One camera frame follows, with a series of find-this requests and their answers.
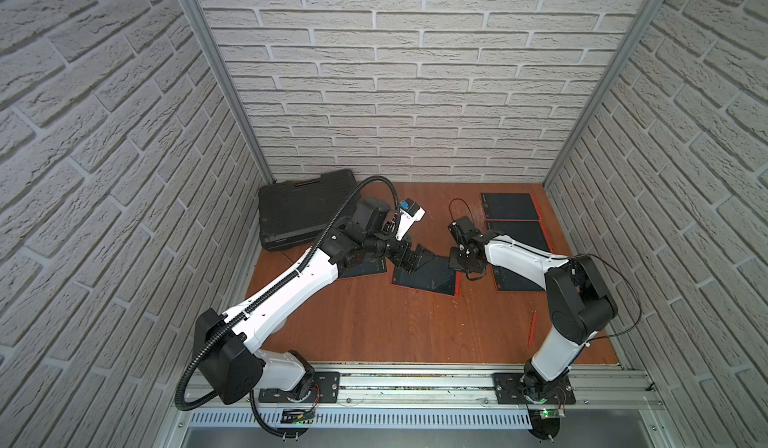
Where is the writing tablet red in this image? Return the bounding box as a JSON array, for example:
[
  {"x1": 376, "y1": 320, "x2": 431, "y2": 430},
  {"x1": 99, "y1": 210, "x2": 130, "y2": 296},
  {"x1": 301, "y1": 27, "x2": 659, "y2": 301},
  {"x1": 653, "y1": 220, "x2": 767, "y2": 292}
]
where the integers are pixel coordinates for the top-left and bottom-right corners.
[
  {"x1": 339, "y1": 259, "x2": 387, "y2": 279},
  {"x1": 392, "y1": 256, "x2": 459, "y2": 297}
]

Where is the black plastic tool case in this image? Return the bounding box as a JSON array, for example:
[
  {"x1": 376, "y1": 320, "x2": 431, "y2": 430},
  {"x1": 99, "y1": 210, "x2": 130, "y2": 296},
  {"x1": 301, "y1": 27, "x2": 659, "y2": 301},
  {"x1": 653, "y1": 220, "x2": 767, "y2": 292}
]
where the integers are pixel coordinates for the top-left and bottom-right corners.
[{"x1": 258, "y1": 168, "x2": 357, "y2": 252}]

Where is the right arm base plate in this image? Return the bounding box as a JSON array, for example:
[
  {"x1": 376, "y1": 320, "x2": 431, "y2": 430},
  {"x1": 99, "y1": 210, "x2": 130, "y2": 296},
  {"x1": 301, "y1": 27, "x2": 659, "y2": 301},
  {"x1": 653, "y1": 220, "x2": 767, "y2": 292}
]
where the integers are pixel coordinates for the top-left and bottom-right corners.
[{"x1": 492, "y1": 372, "x2": 576, "y2": 406}]

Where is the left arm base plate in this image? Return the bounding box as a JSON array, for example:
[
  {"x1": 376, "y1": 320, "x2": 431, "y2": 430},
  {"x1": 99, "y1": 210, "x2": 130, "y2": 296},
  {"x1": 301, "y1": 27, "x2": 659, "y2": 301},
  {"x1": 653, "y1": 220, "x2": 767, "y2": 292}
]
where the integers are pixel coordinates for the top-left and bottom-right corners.
[{"x1": 258, "y1": 371, "x2": 340, "y2": 404}]

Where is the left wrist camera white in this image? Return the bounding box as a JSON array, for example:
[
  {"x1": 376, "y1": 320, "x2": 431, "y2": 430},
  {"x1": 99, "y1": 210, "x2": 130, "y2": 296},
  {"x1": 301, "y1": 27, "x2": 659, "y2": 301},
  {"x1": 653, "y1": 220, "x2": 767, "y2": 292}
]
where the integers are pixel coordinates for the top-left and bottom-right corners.
[{"x1": 395, "y1": 198, "x2": 425, "y2": 241}]

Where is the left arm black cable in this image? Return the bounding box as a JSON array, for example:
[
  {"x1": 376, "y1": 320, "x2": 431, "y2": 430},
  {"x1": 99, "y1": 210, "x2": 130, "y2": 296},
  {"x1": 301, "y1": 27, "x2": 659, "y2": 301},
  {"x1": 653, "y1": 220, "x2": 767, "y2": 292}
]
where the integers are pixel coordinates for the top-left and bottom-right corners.
[{"x1": 173, "y1": 174, "x2": 402, "y2": 440}]

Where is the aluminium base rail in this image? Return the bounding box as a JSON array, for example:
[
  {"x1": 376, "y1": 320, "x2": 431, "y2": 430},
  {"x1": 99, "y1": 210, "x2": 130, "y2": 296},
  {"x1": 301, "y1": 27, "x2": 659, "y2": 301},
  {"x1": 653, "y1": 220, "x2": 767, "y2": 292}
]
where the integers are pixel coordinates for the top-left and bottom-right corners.
[{"x1": 156, "y1": 363, "x2": 682, "y2": 447}]

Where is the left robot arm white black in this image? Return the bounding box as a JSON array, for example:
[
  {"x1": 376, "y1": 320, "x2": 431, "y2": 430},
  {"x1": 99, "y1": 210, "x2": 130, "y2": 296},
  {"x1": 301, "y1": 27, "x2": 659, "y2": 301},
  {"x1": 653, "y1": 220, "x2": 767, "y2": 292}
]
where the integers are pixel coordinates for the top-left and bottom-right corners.
[{"x1": 176, "y1": 198, "x2": 434, "y2": 409}]

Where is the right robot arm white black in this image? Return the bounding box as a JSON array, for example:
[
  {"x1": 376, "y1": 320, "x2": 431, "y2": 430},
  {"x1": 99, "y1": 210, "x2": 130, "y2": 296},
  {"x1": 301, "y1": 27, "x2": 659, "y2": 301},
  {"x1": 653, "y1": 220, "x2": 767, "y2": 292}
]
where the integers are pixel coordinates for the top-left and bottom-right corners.
[{"x1": 448, "y1": 216, "x2": 618, "y2": 401}]

